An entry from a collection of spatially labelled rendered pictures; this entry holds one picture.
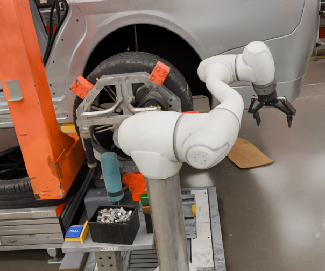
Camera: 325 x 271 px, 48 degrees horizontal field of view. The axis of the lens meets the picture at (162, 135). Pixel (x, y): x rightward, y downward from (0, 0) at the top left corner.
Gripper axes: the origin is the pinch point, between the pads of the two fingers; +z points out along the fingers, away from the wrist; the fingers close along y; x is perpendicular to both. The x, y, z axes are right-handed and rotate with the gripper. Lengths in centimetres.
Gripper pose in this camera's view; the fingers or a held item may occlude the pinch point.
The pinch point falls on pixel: (274, 122)
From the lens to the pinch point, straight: 167.0
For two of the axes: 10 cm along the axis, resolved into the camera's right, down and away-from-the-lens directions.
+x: 4.0, -7.6, 5.1
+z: 3.7, 6.4, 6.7
